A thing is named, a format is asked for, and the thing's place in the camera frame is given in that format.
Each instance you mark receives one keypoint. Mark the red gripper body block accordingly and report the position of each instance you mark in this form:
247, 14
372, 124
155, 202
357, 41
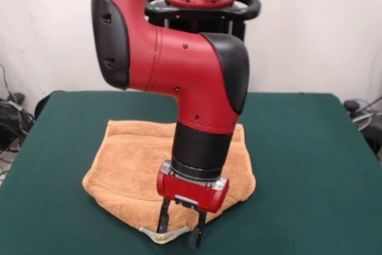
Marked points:
191, 192

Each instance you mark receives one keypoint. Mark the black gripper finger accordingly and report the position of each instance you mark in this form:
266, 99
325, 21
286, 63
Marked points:
163, 216
198, 231

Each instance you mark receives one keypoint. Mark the orange terry towel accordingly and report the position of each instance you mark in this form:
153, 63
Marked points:
134, 171

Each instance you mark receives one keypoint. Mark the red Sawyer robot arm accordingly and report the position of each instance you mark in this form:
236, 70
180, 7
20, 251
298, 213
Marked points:
191, 73

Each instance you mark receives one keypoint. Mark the dark green table cloth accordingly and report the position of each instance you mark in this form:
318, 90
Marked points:
298, 192

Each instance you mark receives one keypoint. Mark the small black oval device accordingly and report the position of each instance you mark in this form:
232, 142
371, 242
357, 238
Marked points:
352, 105

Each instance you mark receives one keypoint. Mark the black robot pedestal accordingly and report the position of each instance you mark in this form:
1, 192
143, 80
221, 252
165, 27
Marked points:
247, 7

